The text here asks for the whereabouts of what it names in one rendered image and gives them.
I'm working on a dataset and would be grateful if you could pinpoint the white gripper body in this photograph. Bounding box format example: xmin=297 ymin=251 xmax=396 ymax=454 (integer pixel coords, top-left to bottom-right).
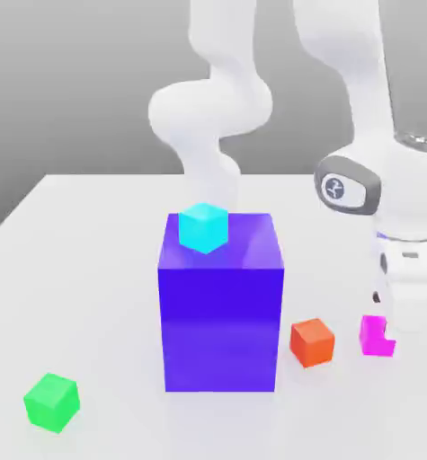
xmin=384 ymin=276 xmax=427 ymax=341

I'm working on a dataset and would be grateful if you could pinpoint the small magenta cube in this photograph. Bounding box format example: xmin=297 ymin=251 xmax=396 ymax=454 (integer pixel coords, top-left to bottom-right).
xmin=359 ymin=314 xmax=397 ymax=358

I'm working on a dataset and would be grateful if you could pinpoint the small orange cube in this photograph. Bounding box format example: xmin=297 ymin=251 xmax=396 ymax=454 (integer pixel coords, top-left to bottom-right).
xmin=289 ymin=317 xmax=336 ymax=369

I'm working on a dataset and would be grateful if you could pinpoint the small cyan cube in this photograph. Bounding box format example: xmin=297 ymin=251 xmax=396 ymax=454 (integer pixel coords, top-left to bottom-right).
xmin=178 ymin=201 xmax=229 ymax=255

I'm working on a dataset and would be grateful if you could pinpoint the small green cube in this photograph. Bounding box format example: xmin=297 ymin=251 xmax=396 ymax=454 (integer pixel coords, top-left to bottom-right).
xmin=22 ymin=372 xmax=82 ymax=435

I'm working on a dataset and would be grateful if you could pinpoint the large purple box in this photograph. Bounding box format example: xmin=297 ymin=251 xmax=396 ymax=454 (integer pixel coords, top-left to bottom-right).
xmin=157 ymin=212 xmax=285 ymax=394

